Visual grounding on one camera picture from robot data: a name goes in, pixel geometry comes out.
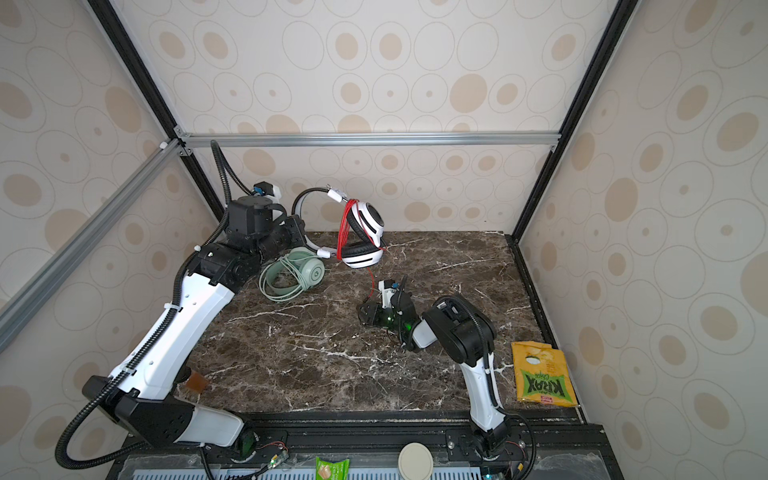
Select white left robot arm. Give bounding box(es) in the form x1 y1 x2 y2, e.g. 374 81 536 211
55 215 305 470

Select yellow green snack bag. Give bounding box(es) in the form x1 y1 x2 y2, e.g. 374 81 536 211
511 341 578 408

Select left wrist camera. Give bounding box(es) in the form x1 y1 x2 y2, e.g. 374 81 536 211
225 181 288 238

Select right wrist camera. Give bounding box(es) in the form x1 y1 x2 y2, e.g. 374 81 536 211
378 280 400 309

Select brown small object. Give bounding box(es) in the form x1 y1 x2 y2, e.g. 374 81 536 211
184 370 209 394

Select silver aluminium rail back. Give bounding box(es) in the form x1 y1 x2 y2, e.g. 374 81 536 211
181 131 560 148

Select white round cap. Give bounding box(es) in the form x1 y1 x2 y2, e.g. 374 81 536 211
398 442 434 480

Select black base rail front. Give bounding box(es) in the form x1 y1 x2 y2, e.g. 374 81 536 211
107 411 623 479

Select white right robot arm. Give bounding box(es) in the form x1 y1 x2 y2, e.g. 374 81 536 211
357 289 525 457

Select mint green headphones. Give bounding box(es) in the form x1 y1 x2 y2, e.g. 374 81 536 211
258 247 325 303

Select white black red-cable headphones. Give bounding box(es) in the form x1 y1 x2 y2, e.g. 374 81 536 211
291 187 385 270

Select green snack packet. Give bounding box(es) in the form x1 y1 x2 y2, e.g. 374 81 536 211
315 457 350 480

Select black corner frame post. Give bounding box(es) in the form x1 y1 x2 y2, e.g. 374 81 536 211
508 0 639 247
86 0 224 220

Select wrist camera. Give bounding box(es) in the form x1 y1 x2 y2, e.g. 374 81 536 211
378 280 400 309
225 181 288 238

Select silver aluminium rail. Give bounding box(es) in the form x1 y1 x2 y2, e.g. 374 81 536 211
1 139 181 349
181 131 560 148

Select black corner frame post left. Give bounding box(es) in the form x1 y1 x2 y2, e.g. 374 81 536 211
86 0 224 220

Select silver aluminium rail left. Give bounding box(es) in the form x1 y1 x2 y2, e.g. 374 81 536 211
1 139 181 349

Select black corner frame post right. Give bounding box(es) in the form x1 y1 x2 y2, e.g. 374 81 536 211
508 0 639 247

